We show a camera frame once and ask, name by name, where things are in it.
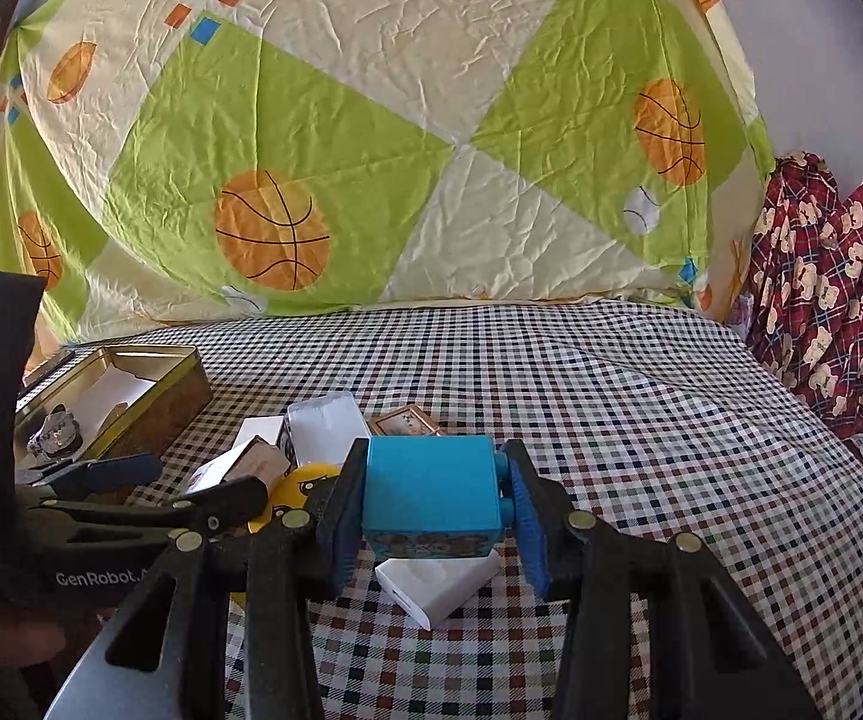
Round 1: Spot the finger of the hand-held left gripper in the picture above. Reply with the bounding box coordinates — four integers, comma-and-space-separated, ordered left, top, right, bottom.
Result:
26, 476, 269, 542
19, 454, 164, 502

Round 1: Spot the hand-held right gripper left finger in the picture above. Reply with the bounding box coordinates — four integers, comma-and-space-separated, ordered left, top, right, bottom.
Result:
45, 439, 373, 720

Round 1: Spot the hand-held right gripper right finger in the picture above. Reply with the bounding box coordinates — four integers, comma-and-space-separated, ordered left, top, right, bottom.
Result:
495, 441, 826, 720

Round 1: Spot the small brown and white box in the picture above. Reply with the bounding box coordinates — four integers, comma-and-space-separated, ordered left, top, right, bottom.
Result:
186, 436, 292, 501

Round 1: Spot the yellow toy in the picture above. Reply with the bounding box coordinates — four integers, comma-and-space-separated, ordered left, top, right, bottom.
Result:
230, 463, 344, 610

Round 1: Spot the gold metal tin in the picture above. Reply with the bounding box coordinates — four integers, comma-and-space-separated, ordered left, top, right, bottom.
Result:
15, 343, 214, 500

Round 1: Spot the blue box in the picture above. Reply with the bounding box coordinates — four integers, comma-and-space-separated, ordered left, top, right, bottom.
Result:
362, 435, 511, 560

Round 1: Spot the metal tin lid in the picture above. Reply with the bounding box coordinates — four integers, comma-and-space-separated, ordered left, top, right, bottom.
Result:
17, 349, 77, 395

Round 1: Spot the silver metal object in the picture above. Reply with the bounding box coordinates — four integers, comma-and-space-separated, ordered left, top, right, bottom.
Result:
26, 405, 89, 460

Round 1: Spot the white cube box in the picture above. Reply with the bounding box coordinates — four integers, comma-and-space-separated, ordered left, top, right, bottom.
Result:
232, 415, 287, 455

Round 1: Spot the white paper liner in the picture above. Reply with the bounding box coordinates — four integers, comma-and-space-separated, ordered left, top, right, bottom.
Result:
64, 367, 157, 437

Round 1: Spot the translucent white plastic box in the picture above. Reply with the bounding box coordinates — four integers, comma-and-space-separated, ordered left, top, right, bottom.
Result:
285, 390, 370, 467

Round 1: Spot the pink card box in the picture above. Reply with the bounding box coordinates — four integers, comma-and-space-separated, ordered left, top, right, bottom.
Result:
367, 406, 449, 438

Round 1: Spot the checkered cloth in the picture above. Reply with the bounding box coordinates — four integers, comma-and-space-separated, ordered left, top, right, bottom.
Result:
26, 300, 863, 720

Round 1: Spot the red plaid bear cloth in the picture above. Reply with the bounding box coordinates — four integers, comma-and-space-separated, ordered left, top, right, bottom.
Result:
732, 152, 863, 440

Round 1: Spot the basketball print bed sheet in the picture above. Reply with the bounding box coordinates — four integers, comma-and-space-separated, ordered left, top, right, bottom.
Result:
0, 0, 778, 350

